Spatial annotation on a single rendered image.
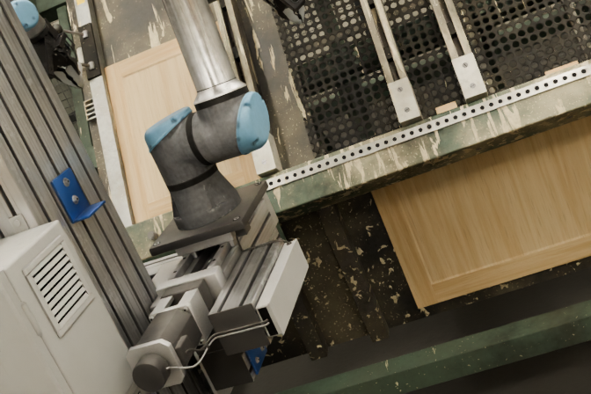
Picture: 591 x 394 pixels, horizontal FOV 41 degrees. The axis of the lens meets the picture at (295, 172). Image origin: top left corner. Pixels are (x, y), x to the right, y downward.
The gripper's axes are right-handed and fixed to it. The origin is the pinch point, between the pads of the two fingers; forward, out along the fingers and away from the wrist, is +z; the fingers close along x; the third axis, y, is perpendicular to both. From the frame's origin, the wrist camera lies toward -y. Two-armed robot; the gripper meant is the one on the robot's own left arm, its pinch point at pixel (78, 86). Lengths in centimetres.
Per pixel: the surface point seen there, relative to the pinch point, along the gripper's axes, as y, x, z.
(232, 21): 30, -38, 18
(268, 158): -12, -41, 39
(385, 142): -13, -75, 45
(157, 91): 20.7, -7.0, 25.7
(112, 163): 0.6, 10.7, 31.2
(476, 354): -49, -78, 109
